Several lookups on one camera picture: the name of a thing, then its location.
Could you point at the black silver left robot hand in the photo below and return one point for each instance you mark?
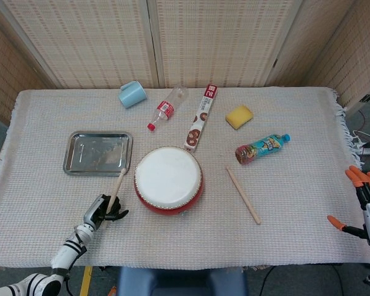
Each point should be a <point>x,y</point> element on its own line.
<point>94,216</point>

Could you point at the wooden drumstick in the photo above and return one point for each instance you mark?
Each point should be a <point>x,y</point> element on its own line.
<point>117,186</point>
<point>243,195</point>

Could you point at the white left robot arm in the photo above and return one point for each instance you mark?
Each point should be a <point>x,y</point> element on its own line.
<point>64,256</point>

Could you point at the blue robot base cover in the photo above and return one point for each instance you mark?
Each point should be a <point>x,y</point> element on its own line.
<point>182,282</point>

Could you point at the rectangular metal tray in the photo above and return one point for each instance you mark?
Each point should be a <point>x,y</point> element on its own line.
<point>95,154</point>

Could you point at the red and white drum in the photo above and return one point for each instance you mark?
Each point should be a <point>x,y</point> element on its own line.
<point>168,175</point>

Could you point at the white power adapter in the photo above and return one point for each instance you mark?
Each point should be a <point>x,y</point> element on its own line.
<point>367,150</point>

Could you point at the white woven table cloth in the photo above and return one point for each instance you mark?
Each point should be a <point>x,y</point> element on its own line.
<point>203,246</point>

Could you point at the light blue plastic cup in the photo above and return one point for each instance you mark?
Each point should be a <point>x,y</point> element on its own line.
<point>131,95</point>

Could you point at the clear bottle red label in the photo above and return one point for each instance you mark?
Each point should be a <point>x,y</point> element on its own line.
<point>165,109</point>

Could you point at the juice bottle blue label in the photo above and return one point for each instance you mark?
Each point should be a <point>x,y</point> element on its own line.
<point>262,148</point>

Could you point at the long white wrap box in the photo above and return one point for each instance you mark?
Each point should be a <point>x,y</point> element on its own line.
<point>203,114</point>

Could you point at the woven bamboo screen panel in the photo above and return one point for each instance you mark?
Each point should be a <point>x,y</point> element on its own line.
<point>89,46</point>
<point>314,37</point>
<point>6,71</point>
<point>364,55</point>
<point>222,43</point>

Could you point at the yellow sponge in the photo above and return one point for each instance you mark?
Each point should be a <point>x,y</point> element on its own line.
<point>239,117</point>

